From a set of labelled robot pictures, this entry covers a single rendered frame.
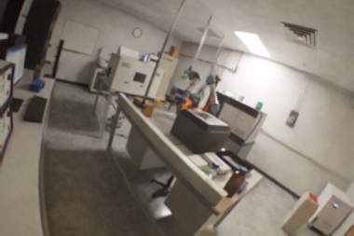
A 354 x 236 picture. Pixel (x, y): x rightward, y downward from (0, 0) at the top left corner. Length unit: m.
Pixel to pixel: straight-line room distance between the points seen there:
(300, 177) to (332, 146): 1.04
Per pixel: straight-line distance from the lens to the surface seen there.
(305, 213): 2.86
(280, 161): 4.21
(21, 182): 0.84
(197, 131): 1.40
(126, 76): 2.53
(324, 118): 4.14
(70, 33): 5.30
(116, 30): 5.51
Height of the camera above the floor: 1.53
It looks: 11 degrees down
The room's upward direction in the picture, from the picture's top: 22 degrees clockwise
